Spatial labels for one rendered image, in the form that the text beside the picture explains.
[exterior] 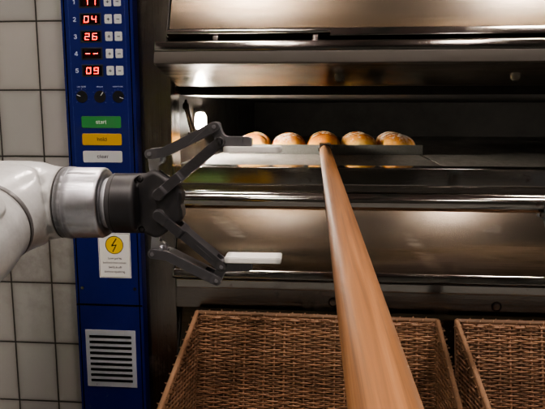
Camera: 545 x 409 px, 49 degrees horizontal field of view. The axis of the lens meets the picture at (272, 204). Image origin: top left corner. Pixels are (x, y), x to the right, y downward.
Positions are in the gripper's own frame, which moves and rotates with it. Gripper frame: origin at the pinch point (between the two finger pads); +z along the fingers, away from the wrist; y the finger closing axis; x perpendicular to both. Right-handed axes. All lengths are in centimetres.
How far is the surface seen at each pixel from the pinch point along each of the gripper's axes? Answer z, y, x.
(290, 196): 1.4, 2.3, -22.6
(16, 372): -67, 52, -61
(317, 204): 5.7, 3.4, -22.3
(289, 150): -2, 0, -99
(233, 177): -13, 3, -60
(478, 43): 36, -24, -45
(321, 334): 7, 38, -55
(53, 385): -58, 55, -61
